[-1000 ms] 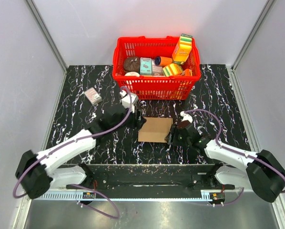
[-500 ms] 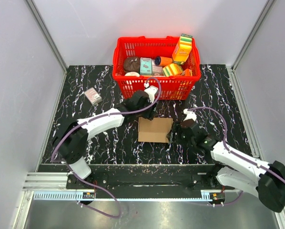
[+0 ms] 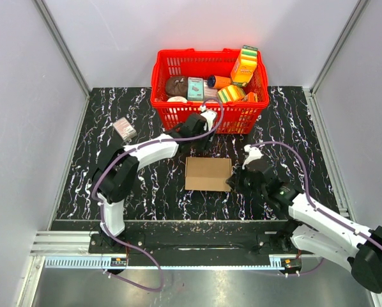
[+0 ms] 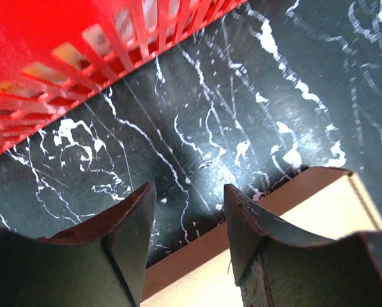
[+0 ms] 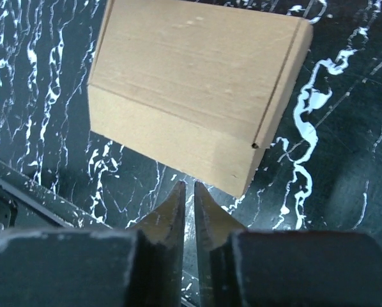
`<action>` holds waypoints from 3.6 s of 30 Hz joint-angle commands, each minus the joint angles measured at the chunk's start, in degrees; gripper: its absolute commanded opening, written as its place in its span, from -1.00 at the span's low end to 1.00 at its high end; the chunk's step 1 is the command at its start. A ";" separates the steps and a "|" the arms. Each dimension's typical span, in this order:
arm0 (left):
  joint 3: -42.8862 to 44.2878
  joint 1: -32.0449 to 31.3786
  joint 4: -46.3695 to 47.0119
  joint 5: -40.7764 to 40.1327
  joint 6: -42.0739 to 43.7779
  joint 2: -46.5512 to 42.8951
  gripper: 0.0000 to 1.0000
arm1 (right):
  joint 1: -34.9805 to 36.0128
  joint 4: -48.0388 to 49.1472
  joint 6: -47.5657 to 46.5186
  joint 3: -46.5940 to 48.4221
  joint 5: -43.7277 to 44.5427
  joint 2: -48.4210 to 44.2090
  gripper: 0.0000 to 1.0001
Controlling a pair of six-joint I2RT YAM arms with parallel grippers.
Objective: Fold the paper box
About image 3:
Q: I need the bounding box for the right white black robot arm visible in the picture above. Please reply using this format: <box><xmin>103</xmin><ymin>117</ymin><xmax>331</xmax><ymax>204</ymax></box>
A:
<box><xmin>226</xmin><ymin>158</ymin><xmax>382</xmax><ymax>294</ymax></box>

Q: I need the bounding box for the brown cardboard box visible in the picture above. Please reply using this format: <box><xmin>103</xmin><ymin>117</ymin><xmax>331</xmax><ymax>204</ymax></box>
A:
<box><xmin>185</xmin><ymin>157</ymin><xmax>233</xmax><ymax>192</ymax></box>

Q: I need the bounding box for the aluminium front rail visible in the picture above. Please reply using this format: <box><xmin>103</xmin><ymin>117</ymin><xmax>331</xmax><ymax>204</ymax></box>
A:
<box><xmin>31</xmin><ymin>232</ymin><xmax>312</xmax><ymax>271</ymax></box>

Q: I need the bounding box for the right aluminium corner post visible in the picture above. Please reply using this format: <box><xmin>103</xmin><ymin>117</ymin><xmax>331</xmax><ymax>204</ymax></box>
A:
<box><xmin>309</xmin><ymin>0</ymin><xmax>370</xmax><ymax>96</ymax></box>

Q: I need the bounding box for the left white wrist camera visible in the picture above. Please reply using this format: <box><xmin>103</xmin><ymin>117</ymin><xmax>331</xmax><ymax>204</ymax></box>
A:
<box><xmin>200</xmin><ymin>106</ymin><xmax>217</xmax><ymax>132</ymax></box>

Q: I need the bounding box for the pink white packet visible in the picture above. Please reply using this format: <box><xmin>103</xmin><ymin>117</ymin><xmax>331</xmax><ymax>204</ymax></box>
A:
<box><xmin>203</xmin><ymin>80</ymin><xmax>218</xmax><ymax>100</ymax></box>

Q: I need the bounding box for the teal small box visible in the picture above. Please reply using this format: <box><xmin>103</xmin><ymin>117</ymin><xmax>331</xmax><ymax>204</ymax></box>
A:
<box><xmin>187</xmin><ymin>77</ymin><xmax>204</xmax><ymax>101</ymax></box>

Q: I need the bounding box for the small orange box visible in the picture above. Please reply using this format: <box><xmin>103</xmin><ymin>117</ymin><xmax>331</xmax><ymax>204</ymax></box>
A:
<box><xmin>242</xmin><ymin>91</ymin><xmax>258</xmax><ymax>103</ymax></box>

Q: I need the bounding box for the orange blue capped bottle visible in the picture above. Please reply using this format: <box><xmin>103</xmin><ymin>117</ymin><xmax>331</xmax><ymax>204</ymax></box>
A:
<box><xmin>207</xmin><ymin>75</ymin><xmax>232</xmax><ymax>90</ymax></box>

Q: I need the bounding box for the tall orange sponge pack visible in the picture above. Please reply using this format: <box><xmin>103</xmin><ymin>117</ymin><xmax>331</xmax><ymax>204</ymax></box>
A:
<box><xmin>231</xmin><ymin>45</ymin><xmax>258</xmax><ymax>87</ymax></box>

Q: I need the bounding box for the yellow green sponge pack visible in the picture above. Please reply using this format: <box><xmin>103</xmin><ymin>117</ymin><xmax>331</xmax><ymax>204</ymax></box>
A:
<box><xmin>217</xmin><ymin>84</ymin><xmax>246</xmax><ymax>103</ymax></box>

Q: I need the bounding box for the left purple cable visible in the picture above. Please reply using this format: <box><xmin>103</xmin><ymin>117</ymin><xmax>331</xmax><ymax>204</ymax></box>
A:
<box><xmin>91</xmin><ymin>97</ymin><xmax>224</xmax><ymax>291</ymax></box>

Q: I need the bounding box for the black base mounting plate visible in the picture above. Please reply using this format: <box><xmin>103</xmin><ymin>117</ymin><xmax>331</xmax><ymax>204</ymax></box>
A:
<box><xmin>88</xmin><ymin>219</ymin><xmax>316</xmax><ymax>256</ymax></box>

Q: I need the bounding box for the aluminium corner post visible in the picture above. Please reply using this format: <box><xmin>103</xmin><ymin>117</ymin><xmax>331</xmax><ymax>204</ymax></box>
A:
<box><xmin>309</xmin><ymin>0</ymin><xmax>370</xmax><ymax>96</ymax></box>
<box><xmin>32</xmin><ymin>0</ymin><xmax>91</xmax><ymax>98</ymax></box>

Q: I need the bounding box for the white round container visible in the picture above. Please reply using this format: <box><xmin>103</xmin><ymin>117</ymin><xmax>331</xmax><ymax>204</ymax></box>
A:
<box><xmin>167</xmin><ymin>96</ymin><xmax>188</xmax><ymax>103</ymax></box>

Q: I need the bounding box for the brown round bun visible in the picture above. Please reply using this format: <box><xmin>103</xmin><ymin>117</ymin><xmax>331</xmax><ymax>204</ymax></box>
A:
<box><xmin>165</xmin><ymin>75</ymin><xmax>188</xmax><ymax>97</ymax></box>

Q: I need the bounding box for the small pink card box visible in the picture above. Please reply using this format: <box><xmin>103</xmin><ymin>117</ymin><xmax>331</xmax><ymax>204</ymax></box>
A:
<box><xmin>112</xmin><ymin>117</ymin><xmax>137</xmax><ymax>141</ymax></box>

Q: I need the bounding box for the left aluminium corner post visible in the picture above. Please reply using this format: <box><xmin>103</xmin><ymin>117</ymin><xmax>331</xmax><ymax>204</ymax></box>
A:
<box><xmin>32</xmin><ymin>0</ymin><xmax>91</xmax><ymax>98</ymax></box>

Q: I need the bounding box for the red plastic shopping basket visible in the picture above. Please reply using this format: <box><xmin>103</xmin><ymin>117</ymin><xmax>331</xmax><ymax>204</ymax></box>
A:
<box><xmin>151</xmin><ymin>49</ymin><xmax>270</xmax><ymax>134</ymax></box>

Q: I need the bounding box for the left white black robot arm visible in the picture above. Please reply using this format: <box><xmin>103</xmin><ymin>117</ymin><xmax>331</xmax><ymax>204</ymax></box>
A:
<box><xmin>91</xmin><ymin>110</ymin><xmax>219</xmax><ymax>253</ymax></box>

